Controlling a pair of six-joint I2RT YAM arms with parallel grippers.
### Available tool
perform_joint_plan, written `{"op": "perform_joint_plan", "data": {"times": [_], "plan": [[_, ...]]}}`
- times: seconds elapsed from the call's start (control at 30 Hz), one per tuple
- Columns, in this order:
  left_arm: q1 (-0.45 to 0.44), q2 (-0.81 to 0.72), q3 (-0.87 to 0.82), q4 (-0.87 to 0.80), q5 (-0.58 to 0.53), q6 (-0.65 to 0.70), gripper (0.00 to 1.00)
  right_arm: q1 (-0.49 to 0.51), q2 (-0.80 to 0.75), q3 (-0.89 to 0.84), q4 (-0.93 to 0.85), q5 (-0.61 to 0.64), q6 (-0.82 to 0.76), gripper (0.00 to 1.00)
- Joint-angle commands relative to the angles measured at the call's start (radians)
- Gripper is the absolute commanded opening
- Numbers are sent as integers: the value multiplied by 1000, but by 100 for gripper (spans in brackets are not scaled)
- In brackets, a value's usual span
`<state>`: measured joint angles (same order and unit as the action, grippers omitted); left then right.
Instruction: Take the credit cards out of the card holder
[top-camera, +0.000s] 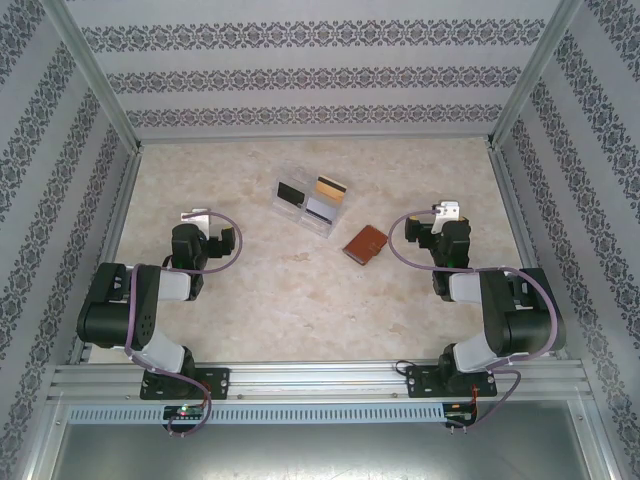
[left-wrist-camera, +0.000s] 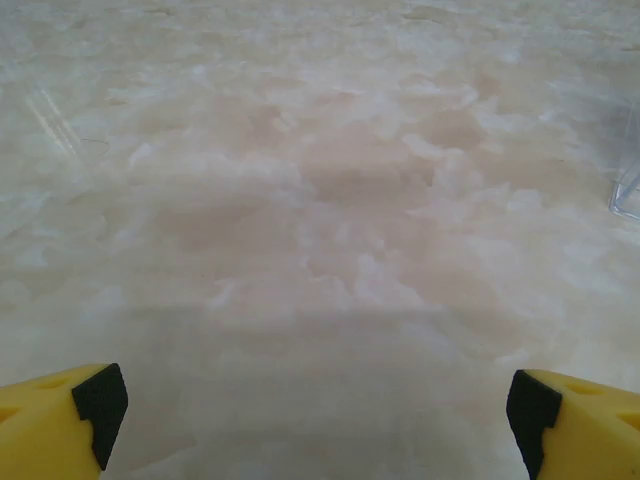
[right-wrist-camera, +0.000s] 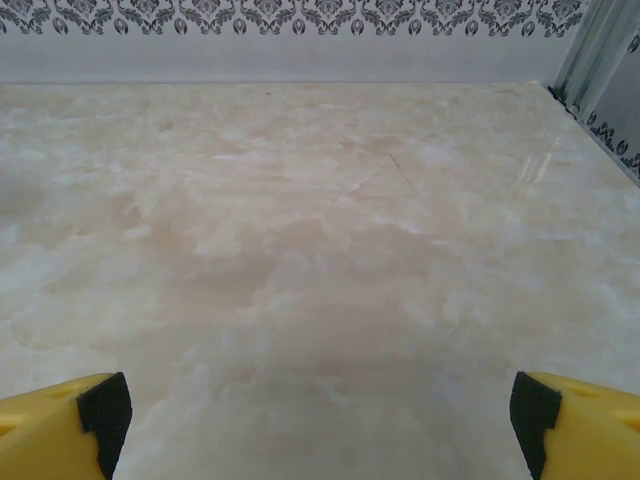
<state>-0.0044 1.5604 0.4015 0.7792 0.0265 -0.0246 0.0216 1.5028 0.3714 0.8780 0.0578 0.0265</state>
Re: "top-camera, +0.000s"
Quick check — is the brown leather card holder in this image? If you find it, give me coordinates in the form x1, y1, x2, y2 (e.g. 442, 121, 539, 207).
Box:
341, 224, 389, 267

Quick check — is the gold card with black stripe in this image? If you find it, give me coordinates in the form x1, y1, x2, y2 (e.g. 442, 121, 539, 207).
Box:
314, 174, 349, 205

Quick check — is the clear acrylic card organizer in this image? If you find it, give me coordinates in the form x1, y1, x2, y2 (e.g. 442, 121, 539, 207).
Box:
271, 167, 350, 240

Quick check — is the silver card with stripe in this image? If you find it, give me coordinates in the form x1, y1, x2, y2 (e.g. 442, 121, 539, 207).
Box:
302, 196, 336, 225

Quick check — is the grey metal sheet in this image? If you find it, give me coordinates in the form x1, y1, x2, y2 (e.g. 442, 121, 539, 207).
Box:
49, 422, 611, 480

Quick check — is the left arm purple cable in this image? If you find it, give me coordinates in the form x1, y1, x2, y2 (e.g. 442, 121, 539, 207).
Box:
122, 210, 245, 437

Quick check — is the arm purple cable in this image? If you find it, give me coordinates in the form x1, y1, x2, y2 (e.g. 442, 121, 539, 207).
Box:
122, 210, 245, 437
388, 209, 561, 434

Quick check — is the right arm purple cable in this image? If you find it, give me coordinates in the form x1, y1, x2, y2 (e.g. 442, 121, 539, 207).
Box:
388, 209, 561, 434

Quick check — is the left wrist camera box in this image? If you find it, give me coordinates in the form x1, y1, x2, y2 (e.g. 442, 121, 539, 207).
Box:
179, 208, 211, 236

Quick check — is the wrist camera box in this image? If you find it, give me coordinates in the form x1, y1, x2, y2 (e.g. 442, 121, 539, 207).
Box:
431, 199, 462, 235
179, 208, 211, 236

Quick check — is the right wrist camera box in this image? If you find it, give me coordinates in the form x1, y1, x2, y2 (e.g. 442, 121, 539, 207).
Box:
431, 199, 462, 235

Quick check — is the aluminium side rail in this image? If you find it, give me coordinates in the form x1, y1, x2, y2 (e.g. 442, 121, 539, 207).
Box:
68, 147, 145, 365
487, 144, 569, 359

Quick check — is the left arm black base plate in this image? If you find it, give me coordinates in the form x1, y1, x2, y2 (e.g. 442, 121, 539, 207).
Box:
139, 367, 231, 401

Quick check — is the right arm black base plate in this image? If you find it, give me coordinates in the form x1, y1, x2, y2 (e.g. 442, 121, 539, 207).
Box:
405, 364, 499, 399

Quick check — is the aluminium mounting rail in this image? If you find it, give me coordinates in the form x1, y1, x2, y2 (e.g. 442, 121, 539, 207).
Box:
47, 360, 595, 401

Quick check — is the aluminium frame post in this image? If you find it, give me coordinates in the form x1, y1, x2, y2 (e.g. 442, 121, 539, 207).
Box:
42, 0, 146, 154
487, 0, 586, 149

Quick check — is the slotted grey cable duct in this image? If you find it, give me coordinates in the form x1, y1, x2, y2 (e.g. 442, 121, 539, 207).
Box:
67, 402, 447, 424

